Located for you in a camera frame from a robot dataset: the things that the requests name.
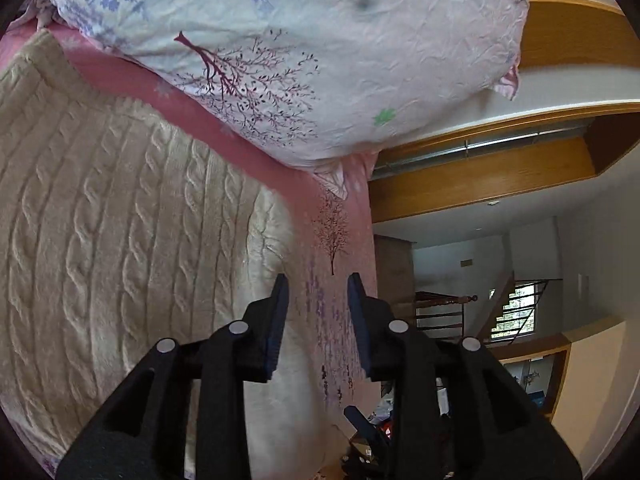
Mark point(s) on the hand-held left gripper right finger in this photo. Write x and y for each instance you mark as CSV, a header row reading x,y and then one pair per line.
x,y
361,332

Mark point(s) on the blue floral pillow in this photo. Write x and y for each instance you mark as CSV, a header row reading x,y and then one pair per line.
x,y
310,55

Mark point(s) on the wooden stair railing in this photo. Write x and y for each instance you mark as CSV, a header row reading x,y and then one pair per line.
x,y
440,312

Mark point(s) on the barred window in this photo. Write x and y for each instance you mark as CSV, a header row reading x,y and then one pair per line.
x,y
520,312

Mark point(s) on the pink floral bed sheet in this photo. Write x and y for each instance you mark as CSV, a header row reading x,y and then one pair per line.
x,y
345,240

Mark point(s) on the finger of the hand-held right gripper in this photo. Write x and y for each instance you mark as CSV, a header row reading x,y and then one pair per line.
x,y
361,422

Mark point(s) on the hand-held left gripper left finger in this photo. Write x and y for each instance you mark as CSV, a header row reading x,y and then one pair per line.
x,y
277,332

